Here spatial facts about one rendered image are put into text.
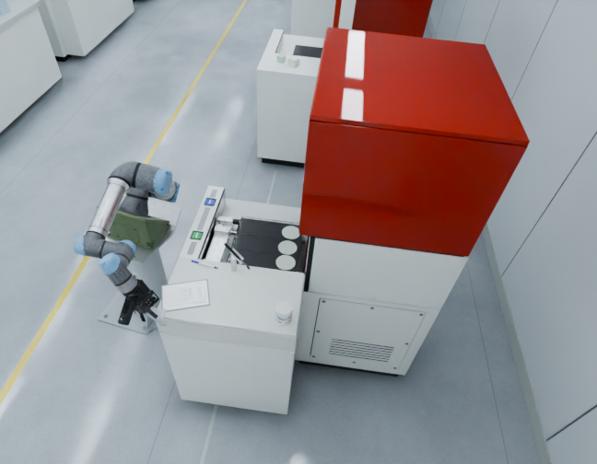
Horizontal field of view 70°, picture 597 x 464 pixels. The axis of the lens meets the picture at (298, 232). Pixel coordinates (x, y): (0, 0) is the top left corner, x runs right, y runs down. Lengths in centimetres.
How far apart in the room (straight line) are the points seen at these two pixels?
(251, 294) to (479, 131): 116
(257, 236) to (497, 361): 187
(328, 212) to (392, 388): 150
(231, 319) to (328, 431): 111
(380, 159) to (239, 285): 89
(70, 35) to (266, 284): 492
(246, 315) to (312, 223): 50
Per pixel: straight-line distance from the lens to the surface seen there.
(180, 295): 201
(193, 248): 220
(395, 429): 283
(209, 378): 240
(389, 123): 152
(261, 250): 223
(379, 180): 165
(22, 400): 313
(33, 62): 558
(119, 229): 244
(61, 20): 634
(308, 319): 239
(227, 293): 199
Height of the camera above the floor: 258
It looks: 46 degrees down
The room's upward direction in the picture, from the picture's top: 5 degrees clockwise
